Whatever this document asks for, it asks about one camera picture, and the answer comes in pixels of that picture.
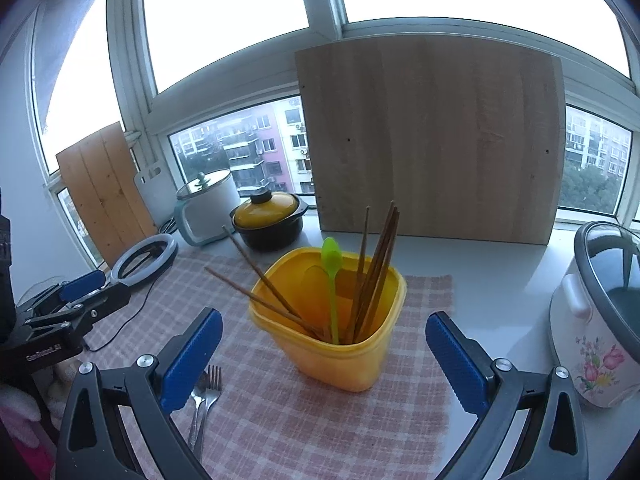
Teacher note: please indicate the white floral rice cooker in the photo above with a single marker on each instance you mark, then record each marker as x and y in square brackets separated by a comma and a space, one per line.
[595, 340]

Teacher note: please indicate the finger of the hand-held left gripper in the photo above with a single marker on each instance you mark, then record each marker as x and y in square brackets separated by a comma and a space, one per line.
[82, 284]
[107, 302]

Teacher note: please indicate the pink fluffy cloth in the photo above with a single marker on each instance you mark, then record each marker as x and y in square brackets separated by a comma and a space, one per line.
[25, 440]

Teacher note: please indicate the black ceramic pot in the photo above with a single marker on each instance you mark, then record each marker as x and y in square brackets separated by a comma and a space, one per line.
[270, 237]

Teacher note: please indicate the pine wood board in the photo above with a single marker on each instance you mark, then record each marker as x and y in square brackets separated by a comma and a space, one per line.
[105, 185]

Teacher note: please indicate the teal and white cooker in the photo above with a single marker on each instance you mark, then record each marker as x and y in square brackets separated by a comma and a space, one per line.
[210, 215]

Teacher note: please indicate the light wood board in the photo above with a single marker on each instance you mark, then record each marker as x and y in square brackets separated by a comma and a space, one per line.
[430, 140]

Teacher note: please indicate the white cutting board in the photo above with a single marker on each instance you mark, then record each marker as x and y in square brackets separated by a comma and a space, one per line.
[155, 195]

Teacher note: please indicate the pink checked cloth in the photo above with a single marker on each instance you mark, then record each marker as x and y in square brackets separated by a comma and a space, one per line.
[300, 425]

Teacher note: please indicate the green plastic spoon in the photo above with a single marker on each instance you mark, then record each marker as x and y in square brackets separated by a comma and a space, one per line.
[331, 270]

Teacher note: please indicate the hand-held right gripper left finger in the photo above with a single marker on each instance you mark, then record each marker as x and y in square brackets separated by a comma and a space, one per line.
[192, 355]

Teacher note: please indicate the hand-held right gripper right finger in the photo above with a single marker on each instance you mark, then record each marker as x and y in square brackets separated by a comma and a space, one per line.
[457, 360]

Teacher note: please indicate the yellow pot lid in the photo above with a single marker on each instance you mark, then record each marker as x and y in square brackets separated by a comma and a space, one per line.
[265, 210]

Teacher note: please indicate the yellow plastic container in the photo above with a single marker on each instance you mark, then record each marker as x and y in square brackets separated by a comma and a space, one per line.
[345, 365]

